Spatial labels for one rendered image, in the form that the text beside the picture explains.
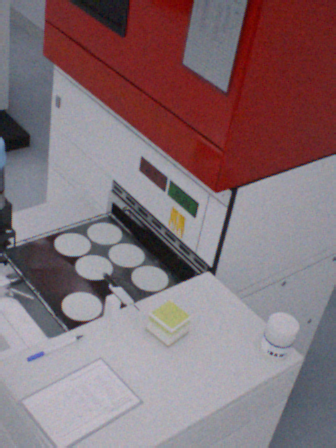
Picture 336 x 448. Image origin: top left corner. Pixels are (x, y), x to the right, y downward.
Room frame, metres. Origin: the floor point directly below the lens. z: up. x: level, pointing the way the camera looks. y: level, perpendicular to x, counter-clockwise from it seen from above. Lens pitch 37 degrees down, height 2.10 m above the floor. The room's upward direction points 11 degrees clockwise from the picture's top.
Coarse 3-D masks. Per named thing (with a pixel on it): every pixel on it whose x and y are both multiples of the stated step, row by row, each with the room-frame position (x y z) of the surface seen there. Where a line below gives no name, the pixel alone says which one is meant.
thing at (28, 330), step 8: (0, 296) 1.20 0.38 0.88; (8, 296) 1.21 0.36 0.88; (0, 304) 1.18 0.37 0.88; (8, 304) 1.18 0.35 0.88; (16, 304) 1.19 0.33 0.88; (8, 312) 1.16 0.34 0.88; (16, 312) 1.16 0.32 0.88; (24, 312) 1.17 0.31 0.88; (8, 320) 1.13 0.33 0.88; (16, 320) 1.13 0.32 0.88; (24, 320) 1.14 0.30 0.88; (32, 320) 1.14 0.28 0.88; (16, 328) 1.11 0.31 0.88; (24, 328) 1.11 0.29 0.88; (32, 328) 1.12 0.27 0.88; (24, 336) 1.09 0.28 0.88; (32, 336) 1.09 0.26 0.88; (40, 336) 1.10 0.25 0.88; (32, 344) 1.07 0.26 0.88
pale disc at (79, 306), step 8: (72, 296) 1.23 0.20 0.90; (80, 296) 1.24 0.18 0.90; (88, 296) 1.25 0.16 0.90; (64, 304) 1.20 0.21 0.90; (72, 304) 1.21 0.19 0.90; (80, 304) 1.21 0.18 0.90; (88, 304) 1.22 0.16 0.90; (96, 304) 1.22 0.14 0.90; (72, 312) 1.18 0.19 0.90; (80, 312) 1.18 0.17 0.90; (88, 312) 1.19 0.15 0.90; (96, 312) 1.19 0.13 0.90; (80, 320) 1.16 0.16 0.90
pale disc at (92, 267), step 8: (88, 256) 1.40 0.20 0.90; (96, 256) 1.40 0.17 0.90; (80, 264) 1.36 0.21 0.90; (88, 264) 1.37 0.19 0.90; (96, 264) 1.37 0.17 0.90; (104, 264) 1.38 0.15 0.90; (80, 272) 1.33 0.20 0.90; (88, 272) 1.33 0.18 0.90; (96, 272) 1.34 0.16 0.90; (104, 272) 1.35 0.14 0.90
